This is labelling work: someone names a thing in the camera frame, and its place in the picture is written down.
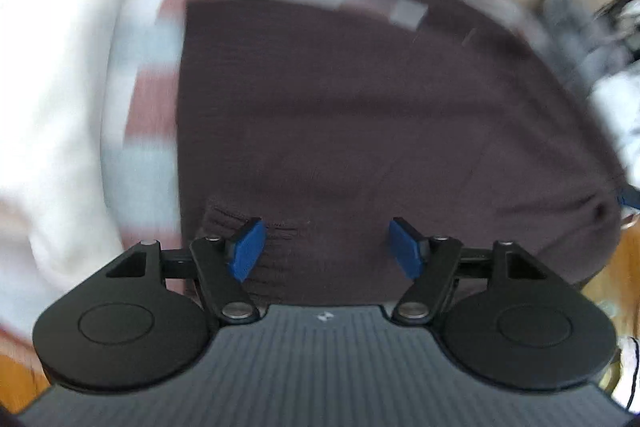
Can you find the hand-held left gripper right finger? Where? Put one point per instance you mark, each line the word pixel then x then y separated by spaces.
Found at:
pixel 406 247

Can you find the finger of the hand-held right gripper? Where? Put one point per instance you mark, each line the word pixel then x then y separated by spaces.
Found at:
pixel 631 199

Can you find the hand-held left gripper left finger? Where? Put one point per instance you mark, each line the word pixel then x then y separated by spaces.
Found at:
pixel 247 249

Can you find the dark brown knit sweater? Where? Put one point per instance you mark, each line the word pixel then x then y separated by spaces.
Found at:
pixel 350 117

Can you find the printed checkered mat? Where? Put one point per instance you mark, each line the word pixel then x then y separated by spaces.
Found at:
pixel 145 57

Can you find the white folded cloth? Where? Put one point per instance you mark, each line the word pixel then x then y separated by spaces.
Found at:
pixel 50 82

